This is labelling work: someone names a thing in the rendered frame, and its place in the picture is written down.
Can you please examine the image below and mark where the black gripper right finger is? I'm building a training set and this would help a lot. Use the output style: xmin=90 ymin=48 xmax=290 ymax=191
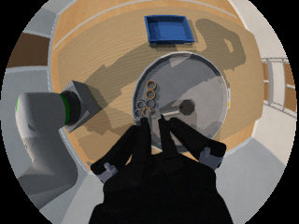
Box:
xmin=155 ymin=107 xmax=227 ymax=182

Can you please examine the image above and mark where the blue plastic crate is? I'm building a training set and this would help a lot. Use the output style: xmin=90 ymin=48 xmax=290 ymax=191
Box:
xmin=144 ymin=15 xmax=194 ymax=46

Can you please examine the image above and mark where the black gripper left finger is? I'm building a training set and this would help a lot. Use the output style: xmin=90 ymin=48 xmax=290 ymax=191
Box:
xmin=91 ymin=109 xmax=152 ymax=186

